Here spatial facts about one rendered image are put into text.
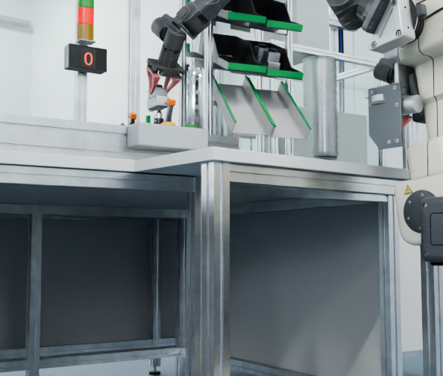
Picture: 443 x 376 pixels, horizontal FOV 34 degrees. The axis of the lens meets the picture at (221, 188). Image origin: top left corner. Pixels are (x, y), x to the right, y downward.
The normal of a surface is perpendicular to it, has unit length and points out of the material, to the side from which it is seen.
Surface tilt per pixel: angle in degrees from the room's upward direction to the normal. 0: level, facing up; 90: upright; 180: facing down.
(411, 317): 90
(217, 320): 90
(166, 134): 90
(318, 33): 90
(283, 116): 45
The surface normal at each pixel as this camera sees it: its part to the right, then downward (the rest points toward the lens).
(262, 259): -0.84, -0.04
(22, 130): 0.54, -0.07
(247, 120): 0.27, -0.76
